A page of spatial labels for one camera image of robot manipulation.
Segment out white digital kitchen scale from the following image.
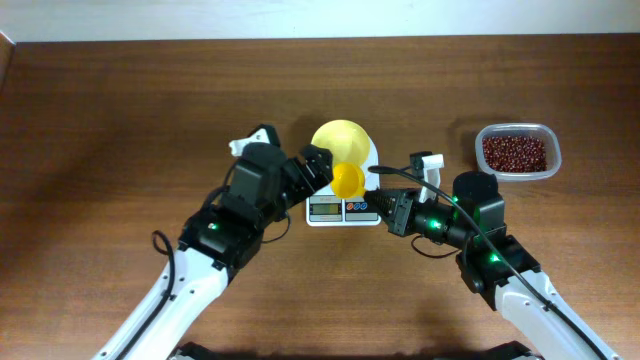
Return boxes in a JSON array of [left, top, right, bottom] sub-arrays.
[[305, 138, 381, 227]]

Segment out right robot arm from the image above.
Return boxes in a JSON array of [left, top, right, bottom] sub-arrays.
[[364, 166, 620, 359]]

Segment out pale yellow bowl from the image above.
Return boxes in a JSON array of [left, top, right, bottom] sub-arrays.
[[311, 119, 371, 166]]

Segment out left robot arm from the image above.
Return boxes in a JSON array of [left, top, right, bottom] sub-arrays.
[[95, 143, 333, 359]]

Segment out yellow measuring scoop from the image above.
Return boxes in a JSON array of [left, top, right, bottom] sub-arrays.
[[330, 162, 365, 199]]

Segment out clear plastic container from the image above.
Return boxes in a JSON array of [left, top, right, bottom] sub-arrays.
[[475, 123, 562, 182]]

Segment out red beans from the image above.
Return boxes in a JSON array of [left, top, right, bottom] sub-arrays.
[[482, 136, 547, 173]]

